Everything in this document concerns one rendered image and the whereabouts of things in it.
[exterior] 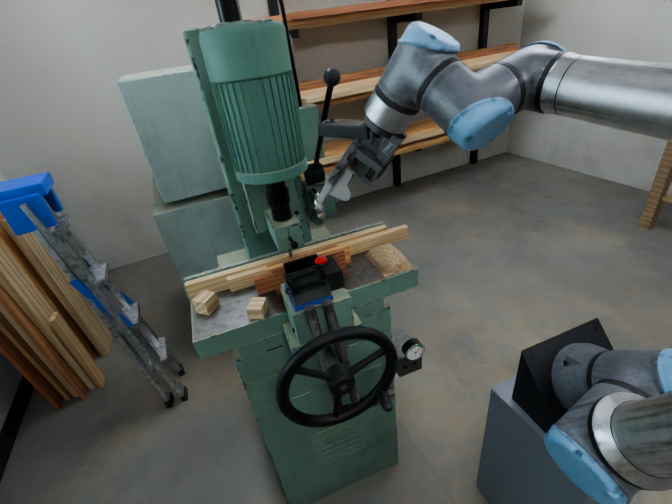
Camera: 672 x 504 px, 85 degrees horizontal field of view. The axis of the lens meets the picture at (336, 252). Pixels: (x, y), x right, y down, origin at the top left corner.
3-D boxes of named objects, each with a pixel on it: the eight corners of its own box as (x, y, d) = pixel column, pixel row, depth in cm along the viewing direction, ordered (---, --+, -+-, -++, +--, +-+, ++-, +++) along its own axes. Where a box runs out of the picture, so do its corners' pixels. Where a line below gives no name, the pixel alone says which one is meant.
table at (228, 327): (200, 391, 80) (191, 373, 77) (195, 310, 105) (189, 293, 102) (438, 305, 95) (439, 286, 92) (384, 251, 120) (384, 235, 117)
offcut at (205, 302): (209, 315, 93) (204, 303, 91) (196, 312, 94) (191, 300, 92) (220, 304, 96) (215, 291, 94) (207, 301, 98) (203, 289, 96)
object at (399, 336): (399, 378, 113) (399, 360, 109) (382, 351, 123) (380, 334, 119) (423, 368, 115) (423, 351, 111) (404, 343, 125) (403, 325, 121)
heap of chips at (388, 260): (384, 277, 98) (384, 266, 96) (363, 253, 109) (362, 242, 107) (414, 267, 100) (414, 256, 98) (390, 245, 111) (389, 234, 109)
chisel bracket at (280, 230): (280, 258, 96) (273, 229, 92) (270, 235, 108) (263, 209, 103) (307, 250, 98) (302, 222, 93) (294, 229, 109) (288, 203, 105)
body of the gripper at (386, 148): (367, 189, 75) (397, 143, 66) (334, 164, 75) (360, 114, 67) (382, 176, 80) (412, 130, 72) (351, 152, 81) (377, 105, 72)
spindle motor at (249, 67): (242, 193, 81) (198, 30, 65) (233, 171, 95) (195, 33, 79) (317, 175, 85) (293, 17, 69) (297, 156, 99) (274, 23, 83)
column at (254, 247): (253, 278, 123) (180, 29, 85) (244, 248, 141) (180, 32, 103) (316, 259, 128) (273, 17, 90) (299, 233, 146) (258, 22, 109)
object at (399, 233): (231, 292, 100) (227, 280, 98) (230, 288, 102) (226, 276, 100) (408, 238, 113) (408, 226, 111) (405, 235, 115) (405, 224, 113)
